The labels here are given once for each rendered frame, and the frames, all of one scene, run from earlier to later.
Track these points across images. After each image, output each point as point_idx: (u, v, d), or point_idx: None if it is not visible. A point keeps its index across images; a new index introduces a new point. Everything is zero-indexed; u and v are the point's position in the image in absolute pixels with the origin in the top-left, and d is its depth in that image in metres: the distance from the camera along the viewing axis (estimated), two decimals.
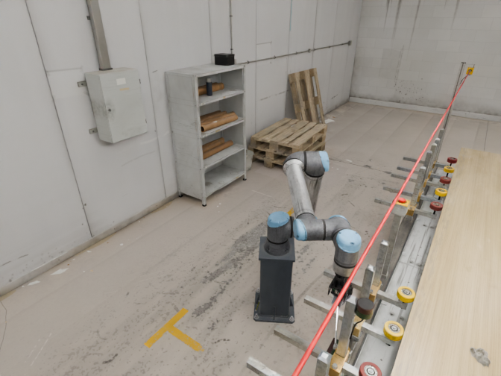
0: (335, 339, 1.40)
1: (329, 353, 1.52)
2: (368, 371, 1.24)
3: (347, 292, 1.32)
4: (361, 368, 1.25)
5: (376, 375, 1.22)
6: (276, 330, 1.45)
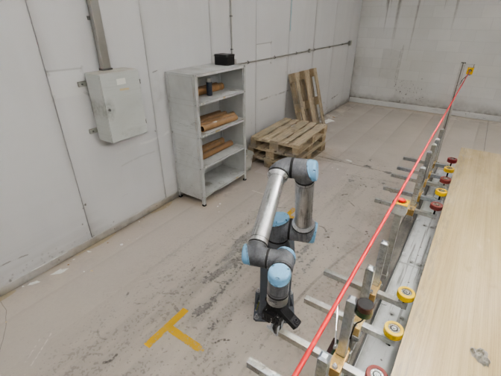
0: (335, 339, 1.40)
1: (329, 353, 1.52)
2: (374, 374, 1.22)
3: (265, 314, 1.41)
4: (367, 371, 1.23)
5: None
6: (280, 332, 1.44)
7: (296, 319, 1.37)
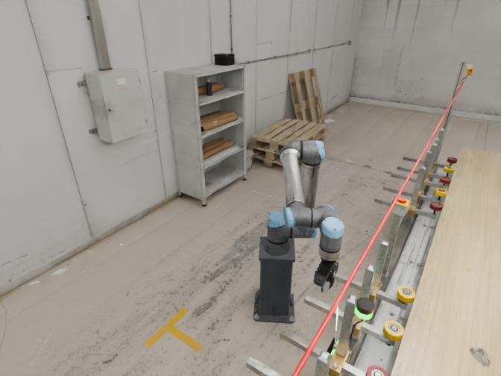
0: (335, 339, 1.40)
1: (329, 353, 1.52)
2: (375, 375, 1.22)
3: (322, 261, 1.50)
4: (369, 371, 1.23)
5: None
6: (282, 333, 1.44)
7: (320, 278, 1.38)
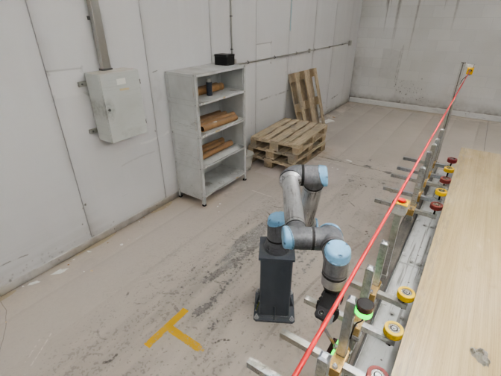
0: (333, 345, 1.38)
1: (329, 353, 1.52)
2: (375, 375, 1.22)
3: (325, 289, 1.29)
4: (369, 371, 1.23)
5: None
6: (282, 333, 1.44)
7: (323, 312, 1.17)
